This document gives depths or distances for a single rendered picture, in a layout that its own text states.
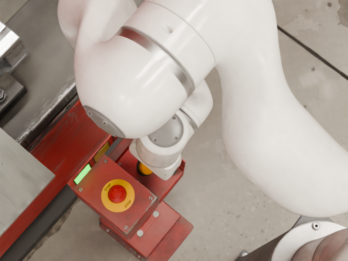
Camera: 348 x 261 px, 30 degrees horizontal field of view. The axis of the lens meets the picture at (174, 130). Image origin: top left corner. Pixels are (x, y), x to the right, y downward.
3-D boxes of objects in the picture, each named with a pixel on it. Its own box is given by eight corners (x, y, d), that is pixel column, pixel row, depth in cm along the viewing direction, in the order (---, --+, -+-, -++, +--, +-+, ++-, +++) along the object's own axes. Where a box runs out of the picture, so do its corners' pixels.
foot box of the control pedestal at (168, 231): (156, 274, 212) (156, 272, 201) (98, 226, 216) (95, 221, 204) (194, 227, 216) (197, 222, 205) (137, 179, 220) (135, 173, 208)
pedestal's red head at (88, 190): (129, 241, 149) (125, 232, 132) (77, 197, 152) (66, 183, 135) (184, 174, 154) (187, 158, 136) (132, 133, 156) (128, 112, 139)
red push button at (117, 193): (119, 208, 140) (118, 206, 136) (104, 197, 141) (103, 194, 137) (131, 194, 141) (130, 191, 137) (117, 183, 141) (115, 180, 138)
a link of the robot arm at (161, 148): (159, 109, 119) (126, 146, 117) (163, 89, 106) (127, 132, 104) (194, 137, 118) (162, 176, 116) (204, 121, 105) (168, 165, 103)
